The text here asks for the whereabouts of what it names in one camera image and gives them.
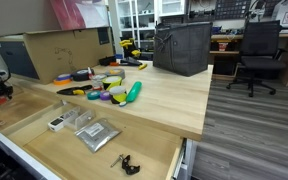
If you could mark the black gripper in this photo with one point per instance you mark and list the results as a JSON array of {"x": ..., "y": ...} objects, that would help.
[{"x": 3, "y": 91}]

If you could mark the orange tape roll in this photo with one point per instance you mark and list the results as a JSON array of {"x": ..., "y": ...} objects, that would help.
[{"x": 62, "y": 82}]

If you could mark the blue tape roll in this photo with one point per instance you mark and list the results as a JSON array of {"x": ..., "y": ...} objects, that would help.
[{"x": 64, "y": 77}]

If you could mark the teal tape roll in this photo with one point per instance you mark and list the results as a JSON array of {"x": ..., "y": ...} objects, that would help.
[{"x": 93, "y": 95}]

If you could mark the small red tape roll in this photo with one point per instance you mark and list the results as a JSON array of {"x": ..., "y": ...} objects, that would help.
[{"x": 97, "y": 88}]

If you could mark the transparent tape roll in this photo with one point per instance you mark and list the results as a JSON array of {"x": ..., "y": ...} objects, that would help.
[{"x": 99, "y": 80}]

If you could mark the purple tape roll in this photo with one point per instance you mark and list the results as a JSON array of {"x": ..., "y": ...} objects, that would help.
[{"x": 104, "y": 96}]

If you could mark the wooden drawer with dividers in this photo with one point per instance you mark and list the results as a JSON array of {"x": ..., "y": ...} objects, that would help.
[{"x": 84, "y": 160}]

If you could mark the white handheld meter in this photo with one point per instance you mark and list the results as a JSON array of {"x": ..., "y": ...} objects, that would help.
[{"x": 56, "y": 124}]

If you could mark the large cardboard box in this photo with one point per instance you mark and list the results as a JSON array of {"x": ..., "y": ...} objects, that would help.
[{"x": 67, "y": 50}]

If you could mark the clear plastic screw box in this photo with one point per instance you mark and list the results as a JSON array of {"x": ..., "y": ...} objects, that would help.
[{"x": 84, "y": 120}]

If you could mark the white red small bottle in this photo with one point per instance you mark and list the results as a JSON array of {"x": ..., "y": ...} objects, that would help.
[{"x": 90, "y": 73}]

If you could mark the silver antistatic bag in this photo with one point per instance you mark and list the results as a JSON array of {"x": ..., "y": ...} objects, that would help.
[{"x": 97, "y": 134}]

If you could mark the maroon white board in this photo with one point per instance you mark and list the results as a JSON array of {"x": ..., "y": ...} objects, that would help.
[{"x": 77, "y": 15}]

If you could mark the small black box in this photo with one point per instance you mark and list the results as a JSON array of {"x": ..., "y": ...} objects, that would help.
[{"x": 107, "y": 61}]

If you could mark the small blue white roll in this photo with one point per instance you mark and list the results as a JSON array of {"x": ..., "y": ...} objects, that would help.
[{"x": 122, "y": 103}]

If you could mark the green cylinder tool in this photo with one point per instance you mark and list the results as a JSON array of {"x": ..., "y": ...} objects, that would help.
[{"x": 133, "y": 92}]

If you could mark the black flat tool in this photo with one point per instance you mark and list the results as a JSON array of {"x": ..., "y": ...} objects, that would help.
[{"x": 130, "y": 62}]

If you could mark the metal bolt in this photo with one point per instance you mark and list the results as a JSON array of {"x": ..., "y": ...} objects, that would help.
[{"x": 116, "y": 161}]

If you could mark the yellow black bar clamps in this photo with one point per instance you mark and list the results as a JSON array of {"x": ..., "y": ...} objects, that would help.
[{"x": 129, "y": 45}]

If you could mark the small yellow tool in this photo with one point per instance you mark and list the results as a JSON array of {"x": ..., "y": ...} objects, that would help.
[{"x": 142, "y": 66}]

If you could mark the white shelving unit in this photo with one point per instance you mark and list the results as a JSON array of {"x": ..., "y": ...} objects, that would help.
[{"x": 130, "y": 20}]

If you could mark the dark grey tote bag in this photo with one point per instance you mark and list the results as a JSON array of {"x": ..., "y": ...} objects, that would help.
[{"x": 182, "y": 50}]

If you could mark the red white container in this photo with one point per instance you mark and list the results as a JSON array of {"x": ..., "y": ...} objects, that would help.
[{"x": 223, "y": 46}]

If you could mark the black pegboard panel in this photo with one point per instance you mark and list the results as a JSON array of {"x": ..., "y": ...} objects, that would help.
[{"x": 232, "y": 9}]

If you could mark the black office chair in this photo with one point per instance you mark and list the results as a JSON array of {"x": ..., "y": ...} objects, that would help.
[{"x": 260, "y": 43}]

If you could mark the grey duct tape roll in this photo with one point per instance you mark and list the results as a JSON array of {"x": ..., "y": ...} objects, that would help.
[{"x": 115, "y": 73}]

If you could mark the black clamp mount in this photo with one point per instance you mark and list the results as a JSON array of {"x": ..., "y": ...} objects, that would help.
[{"x": 129, "y": 165}]

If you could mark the metal drawer slide rail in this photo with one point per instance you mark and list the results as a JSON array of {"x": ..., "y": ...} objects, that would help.
[{"x": 180, "y": 160}]

